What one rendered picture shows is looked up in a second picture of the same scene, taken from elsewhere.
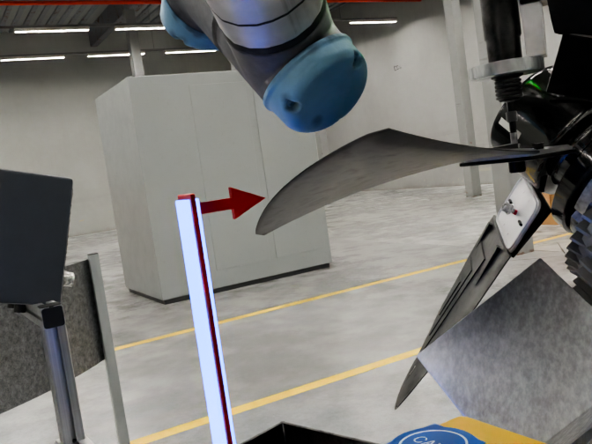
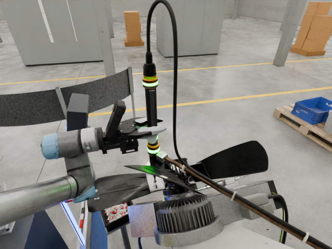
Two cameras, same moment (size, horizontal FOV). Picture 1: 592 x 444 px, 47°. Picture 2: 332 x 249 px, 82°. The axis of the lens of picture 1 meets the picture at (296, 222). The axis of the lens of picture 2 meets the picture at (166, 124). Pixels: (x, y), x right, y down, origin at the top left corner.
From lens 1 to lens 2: 76 cm
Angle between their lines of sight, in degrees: 33
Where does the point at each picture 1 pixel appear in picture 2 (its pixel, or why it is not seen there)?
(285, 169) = (211, 18)
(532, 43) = not seen: hidden behind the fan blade
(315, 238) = (215, 44)
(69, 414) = not seen: hidden behind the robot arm
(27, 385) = (108, 102)
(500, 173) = (284, 36)
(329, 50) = (78, 200)
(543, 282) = (151, 208)
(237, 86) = not seen: outside the picture
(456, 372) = (131, 215)
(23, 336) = (107, 91)
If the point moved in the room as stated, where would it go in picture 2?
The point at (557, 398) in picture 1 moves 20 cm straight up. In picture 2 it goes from (143, 231) to (139, 204)
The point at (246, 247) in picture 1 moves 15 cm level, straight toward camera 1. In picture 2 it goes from (192, 44) to (191, 45)
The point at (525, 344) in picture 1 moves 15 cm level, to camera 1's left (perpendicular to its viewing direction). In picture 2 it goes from (143, 218) to (111, 210)
